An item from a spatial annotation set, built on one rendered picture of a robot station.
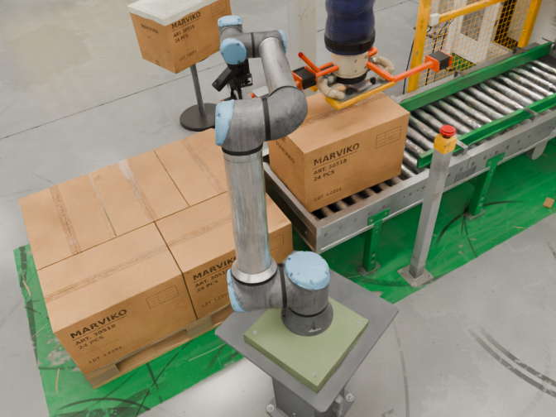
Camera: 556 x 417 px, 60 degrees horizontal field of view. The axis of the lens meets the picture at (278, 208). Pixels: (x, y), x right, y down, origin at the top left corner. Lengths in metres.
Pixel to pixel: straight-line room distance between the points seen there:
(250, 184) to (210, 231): 1.14
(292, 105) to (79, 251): 1.60
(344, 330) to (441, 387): 0.95
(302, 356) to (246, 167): 0.72
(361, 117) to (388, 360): 1.23
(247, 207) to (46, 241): 1.54
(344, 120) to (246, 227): 1.12
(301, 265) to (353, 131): 0.92
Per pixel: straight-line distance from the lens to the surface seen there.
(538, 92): 3.69
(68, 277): 2.51
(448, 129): 2.26
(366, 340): 1.82
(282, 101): 1.30
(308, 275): 1.58
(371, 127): 2.38
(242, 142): 1.29
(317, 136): 2.31
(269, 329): 1.79
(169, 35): 3.54
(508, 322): 2.93
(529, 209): 3.55
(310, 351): 1.74
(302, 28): 3.37
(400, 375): 2.62
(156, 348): 2.76
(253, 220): 1.43
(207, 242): 2.42
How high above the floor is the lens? 2.32
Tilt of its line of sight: 45 degrees down
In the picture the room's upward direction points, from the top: 5 degrees counter-clockwise
